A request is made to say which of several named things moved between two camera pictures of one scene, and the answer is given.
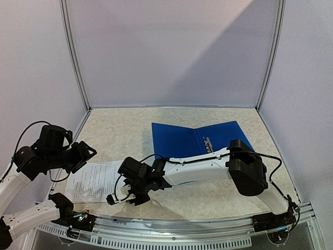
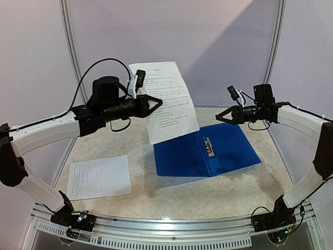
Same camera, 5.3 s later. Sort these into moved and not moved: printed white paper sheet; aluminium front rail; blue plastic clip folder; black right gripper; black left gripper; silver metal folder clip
Moved: black right gripper; black left gripper; printed white paper sheet
Not moved: blue plastic clip folder; silver metal folder clip; aluminium front rail
